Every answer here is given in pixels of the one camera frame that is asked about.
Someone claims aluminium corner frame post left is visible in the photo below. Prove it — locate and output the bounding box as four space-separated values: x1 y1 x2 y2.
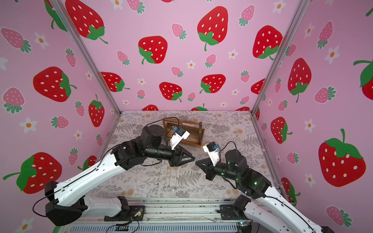
51 0 121 116

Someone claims aluminium corner frame post right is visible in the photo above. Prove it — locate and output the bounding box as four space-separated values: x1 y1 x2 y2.
251 0 310 116

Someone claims wooden jewelry display stand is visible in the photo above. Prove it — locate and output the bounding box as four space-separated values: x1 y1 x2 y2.
163 118 205 148

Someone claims aluminium corner frame post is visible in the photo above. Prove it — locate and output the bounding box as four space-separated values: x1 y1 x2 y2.
251 0 310 116
51 0 121 116

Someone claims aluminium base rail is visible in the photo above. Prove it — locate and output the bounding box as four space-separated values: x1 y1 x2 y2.
53 199 273 233

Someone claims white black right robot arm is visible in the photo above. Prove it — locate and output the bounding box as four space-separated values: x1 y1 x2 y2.
196 145 332 233

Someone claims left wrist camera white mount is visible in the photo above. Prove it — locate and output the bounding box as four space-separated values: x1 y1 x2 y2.
170 127 190 150

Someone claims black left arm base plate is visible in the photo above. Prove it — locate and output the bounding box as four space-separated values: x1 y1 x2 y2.
104 205 145 222

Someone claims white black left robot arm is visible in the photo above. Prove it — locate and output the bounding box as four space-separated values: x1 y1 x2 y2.
45 125 195 226

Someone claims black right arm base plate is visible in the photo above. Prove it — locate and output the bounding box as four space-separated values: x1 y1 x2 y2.
217 204 253 220

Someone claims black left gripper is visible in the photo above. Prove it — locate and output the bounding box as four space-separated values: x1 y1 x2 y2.
143 145 195 169

